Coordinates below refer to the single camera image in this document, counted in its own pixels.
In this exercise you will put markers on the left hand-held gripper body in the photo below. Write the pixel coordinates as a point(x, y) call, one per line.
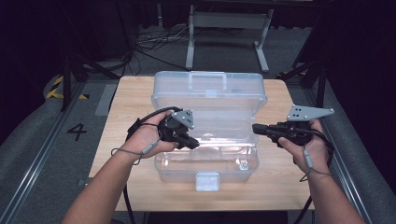
point(174, 127)

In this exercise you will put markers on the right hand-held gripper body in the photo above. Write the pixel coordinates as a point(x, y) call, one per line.
point(292, 132)

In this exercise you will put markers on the clear plastic storage box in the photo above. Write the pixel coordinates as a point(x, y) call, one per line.
point(211, 93)

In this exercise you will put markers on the person's right hand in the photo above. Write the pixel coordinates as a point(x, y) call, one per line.
point(311, 152)

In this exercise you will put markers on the person's left hand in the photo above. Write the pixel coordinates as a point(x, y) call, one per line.
point(146, 137)

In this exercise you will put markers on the black tripod stand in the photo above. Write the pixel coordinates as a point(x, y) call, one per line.
point(320, 84)
point(67, 81)

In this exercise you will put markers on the yellow black floor tape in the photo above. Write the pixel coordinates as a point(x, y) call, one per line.
point(54, 91)

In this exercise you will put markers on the metal floor rail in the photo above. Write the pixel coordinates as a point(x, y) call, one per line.
point(40, 158)
point(351, 186)

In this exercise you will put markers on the grey metal stand frame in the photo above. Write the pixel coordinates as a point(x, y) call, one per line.
point(229, 20)

